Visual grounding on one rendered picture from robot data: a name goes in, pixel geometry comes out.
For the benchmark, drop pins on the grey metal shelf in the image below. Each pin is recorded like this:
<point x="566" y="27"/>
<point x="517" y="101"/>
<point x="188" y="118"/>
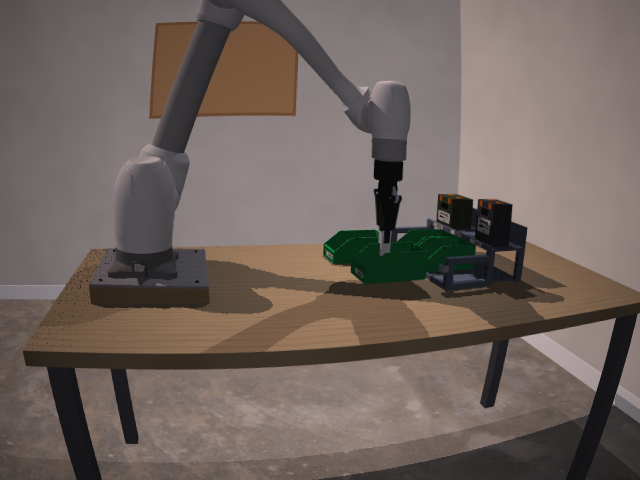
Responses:
<point x="484" y="271"/>

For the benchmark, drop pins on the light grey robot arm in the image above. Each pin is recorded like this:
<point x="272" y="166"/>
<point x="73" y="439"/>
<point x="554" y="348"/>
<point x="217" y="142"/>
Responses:
<point x="143" y="193"/>

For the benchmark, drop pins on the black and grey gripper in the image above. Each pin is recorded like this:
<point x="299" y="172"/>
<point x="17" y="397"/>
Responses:
<point x="388" y="174"/>

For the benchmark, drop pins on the green bin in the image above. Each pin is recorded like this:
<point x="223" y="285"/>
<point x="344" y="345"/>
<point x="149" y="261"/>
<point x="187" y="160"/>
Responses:
<point x="447" y="247"/>
<point x="344" y="245"/>
<point x="405" y="262"/>
<point x="415" y="236"/>

